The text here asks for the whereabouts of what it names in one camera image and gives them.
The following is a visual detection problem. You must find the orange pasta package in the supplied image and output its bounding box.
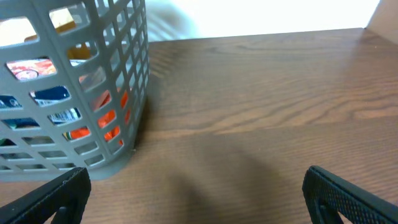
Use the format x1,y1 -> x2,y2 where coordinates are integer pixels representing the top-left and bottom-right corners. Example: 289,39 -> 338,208
63,90 -> 129,142

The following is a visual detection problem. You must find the brown labelled snack pouch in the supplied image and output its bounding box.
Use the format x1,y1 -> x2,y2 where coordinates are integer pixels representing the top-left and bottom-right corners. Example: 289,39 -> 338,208
1,7 -> 90,59

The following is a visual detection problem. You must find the colourful tissue multipack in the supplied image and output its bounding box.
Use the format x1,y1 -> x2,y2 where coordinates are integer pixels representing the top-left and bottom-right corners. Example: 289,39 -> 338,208
1,57 -> 81,125

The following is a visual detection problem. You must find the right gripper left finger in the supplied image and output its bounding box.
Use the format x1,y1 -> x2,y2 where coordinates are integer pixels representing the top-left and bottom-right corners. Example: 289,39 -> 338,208
1,167 -> 91,223

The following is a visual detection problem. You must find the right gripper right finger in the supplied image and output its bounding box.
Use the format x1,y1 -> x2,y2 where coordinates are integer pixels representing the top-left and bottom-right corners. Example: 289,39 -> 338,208
302,166 -> 397,224

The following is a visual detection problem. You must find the mint green wipes packet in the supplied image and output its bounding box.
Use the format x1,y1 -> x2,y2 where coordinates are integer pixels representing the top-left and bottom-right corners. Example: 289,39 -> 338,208
1,118 -> 39,146

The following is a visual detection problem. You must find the grey plastic basket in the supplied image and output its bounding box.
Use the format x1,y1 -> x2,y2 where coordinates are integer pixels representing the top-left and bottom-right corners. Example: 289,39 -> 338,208
1,0 -> 150,182

